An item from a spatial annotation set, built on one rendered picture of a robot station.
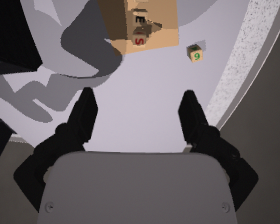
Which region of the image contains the tan flat mat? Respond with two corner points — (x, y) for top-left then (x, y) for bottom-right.
(97, 0), (179, 56)

